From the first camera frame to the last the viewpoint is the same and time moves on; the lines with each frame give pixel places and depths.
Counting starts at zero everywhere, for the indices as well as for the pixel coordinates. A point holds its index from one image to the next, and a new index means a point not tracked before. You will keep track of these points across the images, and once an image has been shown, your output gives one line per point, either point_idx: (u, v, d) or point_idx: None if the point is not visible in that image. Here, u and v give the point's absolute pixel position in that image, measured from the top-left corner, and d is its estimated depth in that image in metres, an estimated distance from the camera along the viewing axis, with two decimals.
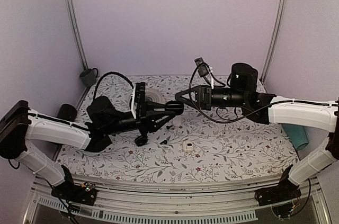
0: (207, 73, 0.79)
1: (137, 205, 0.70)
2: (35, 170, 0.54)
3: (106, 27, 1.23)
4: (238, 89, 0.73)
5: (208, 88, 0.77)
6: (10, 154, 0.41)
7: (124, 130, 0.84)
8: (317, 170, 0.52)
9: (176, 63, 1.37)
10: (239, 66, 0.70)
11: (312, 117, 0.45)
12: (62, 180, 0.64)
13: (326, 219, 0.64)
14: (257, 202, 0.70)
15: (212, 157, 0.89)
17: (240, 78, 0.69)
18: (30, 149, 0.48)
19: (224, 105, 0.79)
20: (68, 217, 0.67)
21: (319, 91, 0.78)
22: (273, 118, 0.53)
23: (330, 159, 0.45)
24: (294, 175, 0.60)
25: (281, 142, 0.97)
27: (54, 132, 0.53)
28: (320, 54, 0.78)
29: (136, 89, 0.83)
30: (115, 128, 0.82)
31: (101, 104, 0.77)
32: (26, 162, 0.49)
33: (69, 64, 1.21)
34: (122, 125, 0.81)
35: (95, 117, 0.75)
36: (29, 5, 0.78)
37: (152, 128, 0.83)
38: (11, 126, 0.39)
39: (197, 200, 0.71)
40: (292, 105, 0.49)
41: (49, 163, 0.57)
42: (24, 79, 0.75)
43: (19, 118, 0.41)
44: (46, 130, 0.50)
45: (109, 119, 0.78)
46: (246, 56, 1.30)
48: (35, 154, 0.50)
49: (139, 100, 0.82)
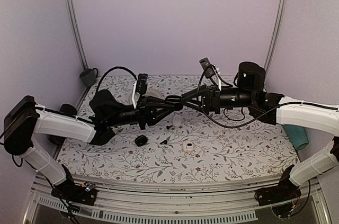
0: (214, 74, 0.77)
1: (137, 205, 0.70)
2: (37, 168, 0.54)
3: (106, 27, 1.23)
4: (246, 88, 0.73)
5: (217, 90, 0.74)
6: (17, 149, 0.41)
7: (125, 123, 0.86)
8: (319, 172, 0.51)
9: (176, 63, 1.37)
10: (246, 65, 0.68)
11: (317, 120, 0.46)
12: (64, 179, 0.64)
13: (326, 219, 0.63)
14: (257, 202, 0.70)
15: (212, 157, 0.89)
17: (248, 77, 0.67)
18: (35, 145, 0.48)
19: (232, 105, 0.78)
20: (69, 217, 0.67)
21: (319, 91, 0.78)
22: (280, 118, 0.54)
23: (333, 162, 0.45)
24: (297, 176, 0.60)
25: (281, 141, 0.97)
27: (62, 125, 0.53)
28: (320, 54, 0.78)
29: (139, 78, 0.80)
30: (116, 121, 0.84)
31: (103, 97, 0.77)
32: (30, 160, 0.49)
33: (69, 64, 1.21)
34: (123, 117, 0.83)
35: (98, 109, 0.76)
36: (29, 4, 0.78)
37: (151, 120, 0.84)
38: (19, 120, 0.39)
39: (197, 200, 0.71)
40: (300, 107, 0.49)
41: (51, 161, 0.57)
42: (24, 79, 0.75)
43: (27, 112, 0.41)
44: (53, 123, 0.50)
45: (112, 111, 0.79)
46: (246, 56, 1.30)
48: (40, 151, 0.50)
49: (139, 90, 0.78)
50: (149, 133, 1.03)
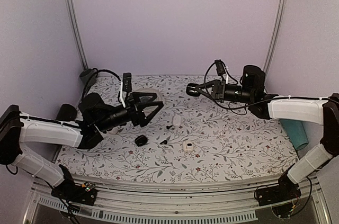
0: (224, 71, 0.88)
1: (137, 205, 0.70)
2: (34, 172, 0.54)
3: (106, 27, 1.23)
4: (247, 87, 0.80)
5: (223, 82, 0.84)
6: (7, 159, 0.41)
7: (115, 125, 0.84)
8: (314, 168, 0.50)
9: (175, 63, 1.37)
10: (250, 66, 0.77)
11: (301, 110, 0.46)
12: (62, 179, 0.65)
13: (326, 219, 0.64)
14: (257, 202, 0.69)
15: (212, 157, 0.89)
17: (249, 77, 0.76)
18: (25, 151, 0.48)
19: (235, 100, 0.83)
20: (68, 217, 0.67)
21: (319, 92, 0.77)
22: (273, 113, 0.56)
23: (323, 153, 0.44)
24: (297, 175, 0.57)
25: (281, 141, 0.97)
27: (47, 133, 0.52)
28: (320, 54, 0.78)
29: (124, 77, 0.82)
30: (105, 124, 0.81)
31: (92, 99, 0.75)
32: (24, 165, 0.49)
33: (69, 64, 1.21)
34: (113, 119, 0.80)
35: (88, 113, 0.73)
36: (29, 5, 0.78)
37: (143, 119, 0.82)
38: (3, 131, 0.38)
39: (197, 200, 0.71)
40: (286, 101, 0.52)
41: (45, 164, 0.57)
42: (24, 79, 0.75)
43: (11, 122, 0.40)
44: (37, 131, 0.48)
45: (101, 114, 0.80)
46: (246, 56, 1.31)
48: (31, 157, 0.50)
49: (126, 88, 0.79)
50: (149, 133, 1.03)
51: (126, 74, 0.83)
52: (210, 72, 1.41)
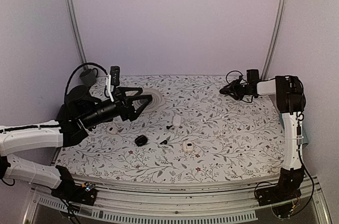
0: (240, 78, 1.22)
1: (137, 205, 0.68)
2: (29, 179, 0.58)
3: (106, 27, 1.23)
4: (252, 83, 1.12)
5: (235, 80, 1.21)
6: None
7: (104, 121, 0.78)
8: (294, 136, 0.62)
9: (176, 63, 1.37)
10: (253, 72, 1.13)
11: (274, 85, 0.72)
12: (58, 181, 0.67)
13: (326, 219, 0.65)
14: (257, 202, 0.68)
15: (212, 157, 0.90)
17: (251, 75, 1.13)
18: (14, 162, 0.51)
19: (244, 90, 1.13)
20: (69, 217, 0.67)
21: (318, 91, 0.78)
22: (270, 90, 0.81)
23: (287, 117, 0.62)
24: (290, 161, 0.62)
25: (281, 142, 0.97)
27: (27, 140, 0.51)
28: (320, 54, 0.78)
29: (112, 70, 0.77)
30: (92, 120, 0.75)
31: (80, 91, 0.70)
32: (18, 175, 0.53)
33: (68, 64, 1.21)
34: (101, 115, 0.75)
35: (73, 105, 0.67)
36: (29, 6, 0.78)
37: (133, 114, 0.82)
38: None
39: (198, 200, 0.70)
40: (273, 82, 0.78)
41: (38, 170, 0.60)
42: (24, 78, 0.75)
43: None
44: (9, 143, 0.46)
45: (88, 107, 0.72)
46: (245, 56, 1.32)
48: (20, 166, 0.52)
49: (114, 82, 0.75)
50: (149, 133, 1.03)
51: (113, 68, 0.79)
52: (211, 72, 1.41)
